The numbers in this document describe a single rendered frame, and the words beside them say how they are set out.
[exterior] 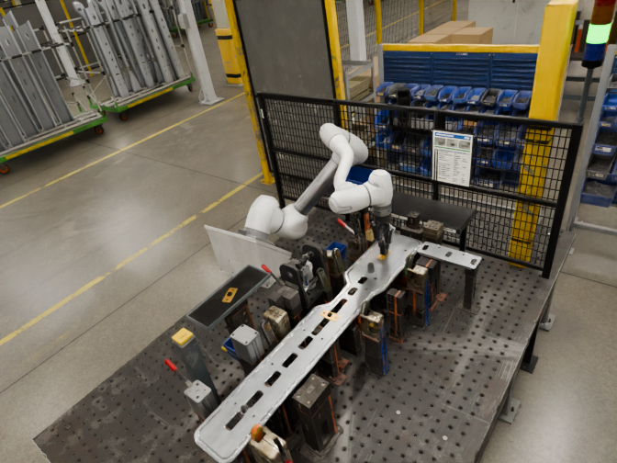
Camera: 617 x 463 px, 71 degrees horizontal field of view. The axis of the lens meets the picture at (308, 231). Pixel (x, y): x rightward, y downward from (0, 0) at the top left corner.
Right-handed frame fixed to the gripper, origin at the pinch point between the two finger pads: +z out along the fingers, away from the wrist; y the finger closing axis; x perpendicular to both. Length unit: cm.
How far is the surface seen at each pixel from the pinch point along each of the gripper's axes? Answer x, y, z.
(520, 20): 649, -126, 25
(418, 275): -8.2, 22.2, 2.3
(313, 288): -33.6, -19.6, 8.9
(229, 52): 464, -620, 35
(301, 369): -75, 7, 6
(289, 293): -50, -18, -2
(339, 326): -50, 7, 6
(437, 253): 14.0, 21.4, 5.2
